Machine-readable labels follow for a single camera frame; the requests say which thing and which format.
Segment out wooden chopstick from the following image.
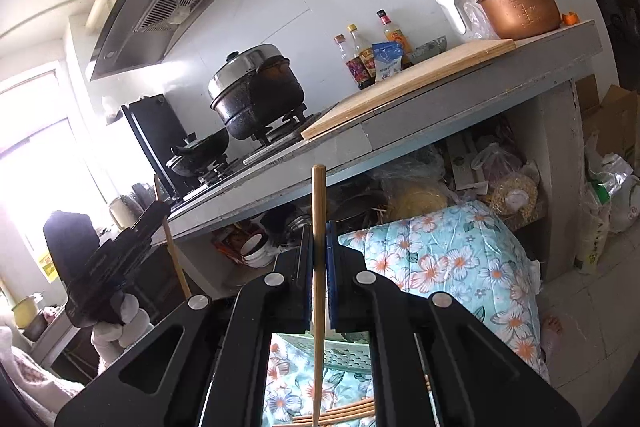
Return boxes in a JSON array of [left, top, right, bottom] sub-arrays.
[[299, 376, 432, 427], [317, 398, 375, 426], [311, 165, 326, 427], [153, 174, 192, 300]]

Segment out mint green utensil holder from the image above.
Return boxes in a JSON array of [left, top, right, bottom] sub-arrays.
[[272, 333, 372, 373]]

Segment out white gloved left hand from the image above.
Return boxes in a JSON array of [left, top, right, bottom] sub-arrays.
[[91, 294, 153, 374]]

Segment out floral light blue quilt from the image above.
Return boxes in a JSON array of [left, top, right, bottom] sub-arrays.
[[262, 202, 549, 426]]

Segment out stacked white bowls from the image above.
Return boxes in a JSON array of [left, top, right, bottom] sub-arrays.
[[240, 232, 279, 269]]

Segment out small black wok with lid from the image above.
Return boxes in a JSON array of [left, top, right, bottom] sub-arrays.
[[166, 128, 229, 178]]

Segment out bag of dried beans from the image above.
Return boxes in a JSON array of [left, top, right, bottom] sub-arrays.
[[490, 172, 538, 219]]

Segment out white rice sack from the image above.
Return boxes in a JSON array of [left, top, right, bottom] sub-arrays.
[[574, 183, 611, 274]]

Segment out large black cooking pot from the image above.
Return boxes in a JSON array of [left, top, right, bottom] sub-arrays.
[[207, 43, 306, 145]]

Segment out wooden cutting board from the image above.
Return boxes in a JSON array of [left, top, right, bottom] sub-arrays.
[[302, 39, 516, 141]]

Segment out cardboard box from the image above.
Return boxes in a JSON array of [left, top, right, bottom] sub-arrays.
[[576, 75, 639, 173]]

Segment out sauce bottle dark cap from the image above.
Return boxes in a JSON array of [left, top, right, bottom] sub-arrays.
[[334, 34, 374, 90]]

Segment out blue white salt packet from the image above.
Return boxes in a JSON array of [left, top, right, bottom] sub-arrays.
[[372, 41, 404, 81]]

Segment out sauce bottle yellow cap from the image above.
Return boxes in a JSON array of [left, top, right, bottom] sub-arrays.
[[347, 24, 376, 78]]

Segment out copper rice cooker pot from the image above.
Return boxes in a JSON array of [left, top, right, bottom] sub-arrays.
[[480, 0, 561, 40]]

